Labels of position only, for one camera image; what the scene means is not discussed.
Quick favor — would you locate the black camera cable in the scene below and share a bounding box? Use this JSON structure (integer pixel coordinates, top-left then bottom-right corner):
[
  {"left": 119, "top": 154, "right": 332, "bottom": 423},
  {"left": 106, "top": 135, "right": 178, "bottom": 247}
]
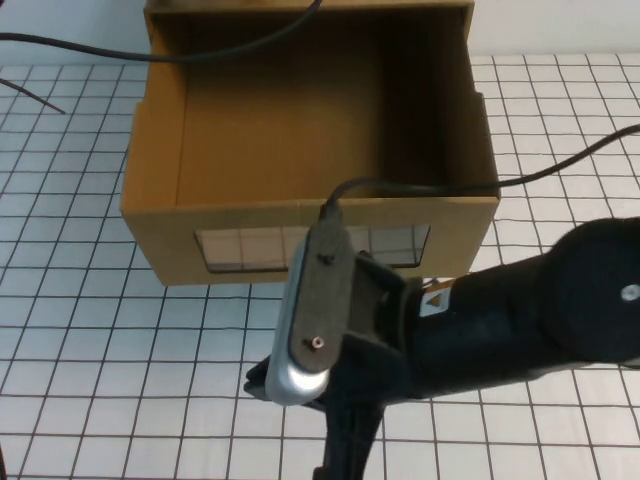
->
[{"left": 319, "top": 127, "right": 640, "bottom": 221}]

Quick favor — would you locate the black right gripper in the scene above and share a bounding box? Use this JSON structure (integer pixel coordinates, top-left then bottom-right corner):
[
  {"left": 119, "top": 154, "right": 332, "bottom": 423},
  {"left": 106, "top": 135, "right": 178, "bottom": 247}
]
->
[{"left": 243, "top": 249, "right": 426, "bottom": 480}]

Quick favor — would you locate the thin dark wire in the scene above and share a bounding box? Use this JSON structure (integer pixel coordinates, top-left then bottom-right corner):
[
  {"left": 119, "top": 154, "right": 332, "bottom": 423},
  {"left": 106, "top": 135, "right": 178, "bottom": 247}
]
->
[{"left": 0, "top": 77, "right": 65, "bottom": 115}]

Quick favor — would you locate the brown cardboard drawer with window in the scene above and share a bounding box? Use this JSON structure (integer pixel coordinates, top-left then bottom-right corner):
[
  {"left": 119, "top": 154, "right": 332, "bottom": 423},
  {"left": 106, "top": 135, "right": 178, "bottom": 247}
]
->
[{"left": 122, "top": 10, "right": 502, "bottom": 287}]

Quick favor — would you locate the silver wrist camera black mount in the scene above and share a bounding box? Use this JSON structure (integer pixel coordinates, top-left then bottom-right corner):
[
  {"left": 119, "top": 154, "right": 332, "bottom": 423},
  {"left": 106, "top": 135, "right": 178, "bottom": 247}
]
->
[{"left": 264, "top": 212, "right": 357, "bottom": 409}]

